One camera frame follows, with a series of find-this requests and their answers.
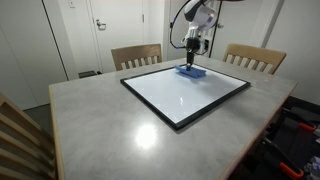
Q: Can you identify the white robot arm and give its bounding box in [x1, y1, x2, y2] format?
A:
[183, 0, 217, 71]

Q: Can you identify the blue towel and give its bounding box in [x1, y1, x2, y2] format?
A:
[174, 65, 206, 79]

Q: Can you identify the black framed whiteboard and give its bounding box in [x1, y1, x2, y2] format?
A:
[120, 64, 251, 130]

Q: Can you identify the light switch plate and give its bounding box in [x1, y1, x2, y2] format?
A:
[68, 0, 76, 8]

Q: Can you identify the wooden chair left far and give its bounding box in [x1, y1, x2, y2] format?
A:
[111, 44, 162, 71]

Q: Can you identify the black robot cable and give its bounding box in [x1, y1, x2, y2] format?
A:
[169, 0, 193, 50]

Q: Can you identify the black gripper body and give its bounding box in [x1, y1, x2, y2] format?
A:
[186, 38, 201, 53]

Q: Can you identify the wooden chair right far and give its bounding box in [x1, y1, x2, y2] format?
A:
[223, 43, 286, 75]

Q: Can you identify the black orange clamp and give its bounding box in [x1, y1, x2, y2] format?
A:
[262, 137, 304, 180]
[281, 108, 317, 132]

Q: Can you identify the wooden chair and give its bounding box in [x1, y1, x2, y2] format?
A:
[111, 44, 162, 71]
[0, 94, 58, 180]
[223, 43, 286, 75]

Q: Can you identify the white door with handle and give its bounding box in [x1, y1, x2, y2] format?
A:
[89, 0, 144, 73]

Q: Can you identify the white door right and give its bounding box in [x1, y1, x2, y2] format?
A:
[211, 0, 263, 60]

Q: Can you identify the wooden chair near left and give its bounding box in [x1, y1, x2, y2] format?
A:
[0, 94, 58, 180]

